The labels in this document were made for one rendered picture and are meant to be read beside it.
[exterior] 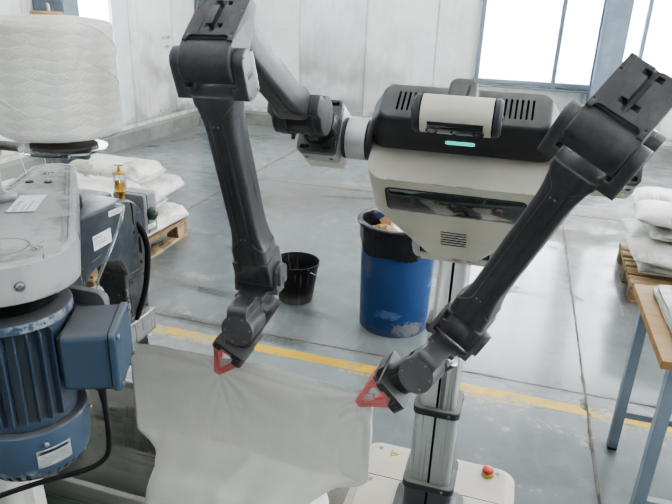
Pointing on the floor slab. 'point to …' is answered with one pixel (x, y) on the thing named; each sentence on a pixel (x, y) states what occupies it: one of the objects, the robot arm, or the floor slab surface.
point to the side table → (651, 320)
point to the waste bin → (392, 280)
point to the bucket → (299, 277)
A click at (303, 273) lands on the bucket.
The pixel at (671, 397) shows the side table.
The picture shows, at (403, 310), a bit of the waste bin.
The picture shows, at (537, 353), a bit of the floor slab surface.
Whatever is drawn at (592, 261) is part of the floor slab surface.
